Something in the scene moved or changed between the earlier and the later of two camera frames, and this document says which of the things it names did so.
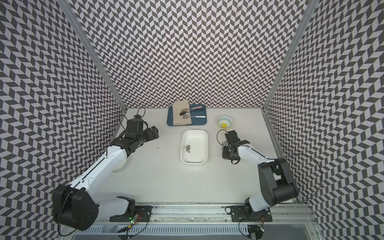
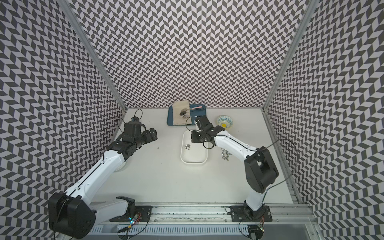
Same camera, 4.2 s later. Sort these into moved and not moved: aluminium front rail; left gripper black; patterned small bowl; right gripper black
Moved: right gripper black
Not moved: patterned small bowl; left gripper black; aluminium front rail
